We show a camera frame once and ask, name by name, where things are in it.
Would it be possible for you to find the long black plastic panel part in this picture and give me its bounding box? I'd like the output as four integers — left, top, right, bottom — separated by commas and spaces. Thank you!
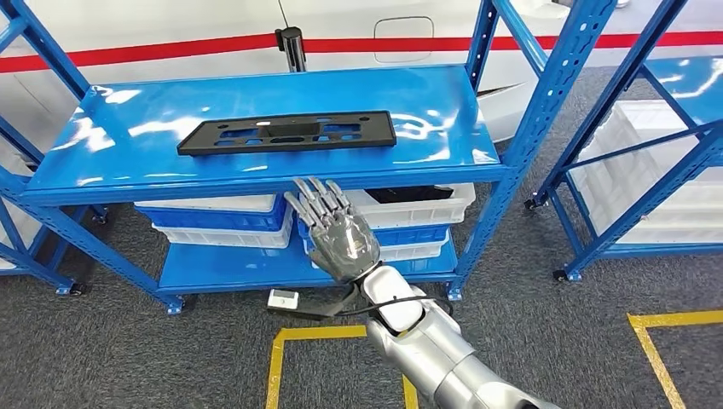
176, 110, 398, 158

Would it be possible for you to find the black chrome stanchion post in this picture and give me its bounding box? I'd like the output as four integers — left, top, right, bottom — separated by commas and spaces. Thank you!
275, 26, 308, 73

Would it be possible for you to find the yellow floor tape square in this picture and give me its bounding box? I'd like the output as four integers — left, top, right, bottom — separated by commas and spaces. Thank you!
265, 324, 420, 409
627, 308, 723, 409

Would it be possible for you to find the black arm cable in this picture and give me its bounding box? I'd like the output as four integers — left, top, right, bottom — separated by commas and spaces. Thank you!
338, 296, 454, 319

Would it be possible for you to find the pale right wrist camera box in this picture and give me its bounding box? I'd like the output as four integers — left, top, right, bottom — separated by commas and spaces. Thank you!
267, 289, 300, 310

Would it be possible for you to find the black part inside crate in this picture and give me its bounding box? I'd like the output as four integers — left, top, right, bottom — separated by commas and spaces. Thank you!
364, 185, 454, 205

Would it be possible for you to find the blue metal shelf rack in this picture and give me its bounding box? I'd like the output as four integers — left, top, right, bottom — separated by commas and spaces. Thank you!
0, 0, 620, 316
525, 0, 723, 284
0, 112, 108, 297

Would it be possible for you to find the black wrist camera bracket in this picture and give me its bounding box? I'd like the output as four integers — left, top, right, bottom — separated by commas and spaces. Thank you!
267, 285, 362, 323

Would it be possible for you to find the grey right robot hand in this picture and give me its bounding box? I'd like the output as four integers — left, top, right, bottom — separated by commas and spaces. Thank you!
283, 176, 382, 285

